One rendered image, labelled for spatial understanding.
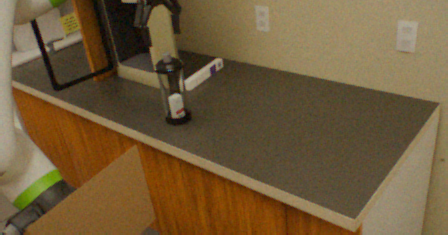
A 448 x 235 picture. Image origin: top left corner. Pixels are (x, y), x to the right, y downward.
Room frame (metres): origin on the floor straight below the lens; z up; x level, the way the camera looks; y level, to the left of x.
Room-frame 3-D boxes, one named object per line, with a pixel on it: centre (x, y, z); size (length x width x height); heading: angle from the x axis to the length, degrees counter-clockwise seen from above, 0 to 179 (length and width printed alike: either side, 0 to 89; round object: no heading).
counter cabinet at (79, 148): (1.74, 0.20, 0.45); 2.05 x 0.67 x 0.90; 46
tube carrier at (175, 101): (1.42, 0.17, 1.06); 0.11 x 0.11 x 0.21
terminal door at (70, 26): (1.81, 0.61, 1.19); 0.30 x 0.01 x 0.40; 129
